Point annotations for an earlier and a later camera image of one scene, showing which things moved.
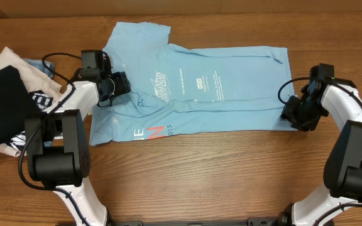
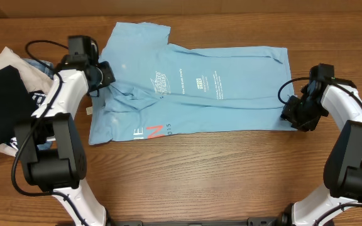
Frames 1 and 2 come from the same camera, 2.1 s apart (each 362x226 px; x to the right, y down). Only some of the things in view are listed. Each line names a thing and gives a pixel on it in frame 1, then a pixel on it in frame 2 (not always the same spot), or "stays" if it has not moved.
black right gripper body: x=305 y=114 stays
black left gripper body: x=117 y=85 → x=105 y=76
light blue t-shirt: x=178 y=90 stays
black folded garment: x=5 y=103 stays
